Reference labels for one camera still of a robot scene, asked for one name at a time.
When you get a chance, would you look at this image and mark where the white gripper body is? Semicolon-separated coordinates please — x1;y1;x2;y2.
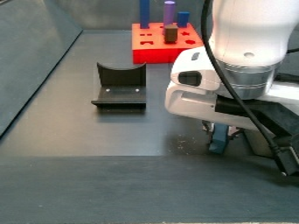
164;47;299;130

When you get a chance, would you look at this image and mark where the light blue arch block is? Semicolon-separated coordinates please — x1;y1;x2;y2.
209;123;229;154

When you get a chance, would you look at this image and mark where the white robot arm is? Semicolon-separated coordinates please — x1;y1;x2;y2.
164;0;299;136

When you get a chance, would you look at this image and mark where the red peg board block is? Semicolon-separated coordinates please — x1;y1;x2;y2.
132;23;203;64

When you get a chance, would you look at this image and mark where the black curved fixture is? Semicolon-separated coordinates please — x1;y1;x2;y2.
91;64;145;110

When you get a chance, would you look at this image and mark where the brown hexagonal peg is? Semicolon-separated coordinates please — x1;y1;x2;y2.
163;24;177;44

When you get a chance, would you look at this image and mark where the short blue peg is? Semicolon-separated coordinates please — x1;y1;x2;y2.
177;11;189;28

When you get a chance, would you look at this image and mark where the purple cylinder peg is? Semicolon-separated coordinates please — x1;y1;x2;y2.
163;0;175;25

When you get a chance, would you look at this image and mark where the tall blue rectangular peg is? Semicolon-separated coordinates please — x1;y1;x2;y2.
139;0;149;29

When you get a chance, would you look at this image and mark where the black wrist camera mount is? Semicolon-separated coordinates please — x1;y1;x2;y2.
213;95;299;160

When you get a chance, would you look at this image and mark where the black cable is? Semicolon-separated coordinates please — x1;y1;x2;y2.
200;0;299;177

